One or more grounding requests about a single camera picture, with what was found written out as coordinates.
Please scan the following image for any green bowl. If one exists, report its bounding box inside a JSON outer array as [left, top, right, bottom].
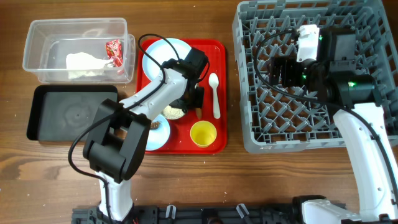
[[161, 105, 187, 121]]

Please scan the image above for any yellow plastic cup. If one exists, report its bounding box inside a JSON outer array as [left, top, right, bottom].
[[190, 121, 217, 148]]

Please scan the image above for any brown food scrap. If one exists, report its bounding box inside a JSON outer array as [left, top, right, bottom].
[[150, 121, 160, 130]]

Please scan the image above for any light blue bowl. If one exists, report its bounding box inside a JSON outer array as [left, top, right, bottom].
[[146, 114, 170, 151]]

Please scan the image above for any red snack wrapper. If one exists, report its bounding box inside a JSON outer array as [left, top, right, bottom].
[[105, 39, 123, 67]]

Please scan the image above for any white napkin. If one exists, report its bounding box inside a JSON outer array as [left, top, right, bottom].
[[66, 52, 113, 80]]

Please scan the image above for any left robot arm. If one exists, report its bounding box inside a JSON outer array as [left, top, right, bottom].
[[83, 48, 210, 223]]

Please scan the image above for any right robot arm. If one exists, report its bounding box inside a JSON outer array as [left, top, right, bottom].
[[267, 25, 397, 223]]

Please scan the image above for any grey dishwasher rack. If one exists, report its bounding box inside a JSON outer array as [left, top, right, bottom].
[[232, 1, 397, 153]]

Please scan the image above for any orange carrot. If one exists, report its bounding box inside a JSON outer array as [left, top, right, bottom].
[[195, 108, 202, 119]]

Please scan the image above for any white plastic spoon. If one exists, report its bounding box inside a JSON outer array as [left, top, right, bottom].
[[208, 73, 221, 119]]

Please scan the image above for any red serving tray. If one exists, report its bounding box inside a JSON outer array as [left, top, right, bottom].
[[146, 38, 228, 154]]

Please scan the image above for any light blue plate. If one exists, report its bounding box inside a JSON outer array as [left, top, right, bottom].
[[142, 38, 191, 80]]

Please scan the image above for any clear plastic bin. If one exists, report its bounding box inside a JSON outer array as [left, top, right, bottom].
[[22, 17, 136, 83]]

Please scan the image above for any black plastic tray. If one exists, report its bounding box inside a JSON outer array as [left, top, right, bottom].
[[26, 85, 118, 141]]

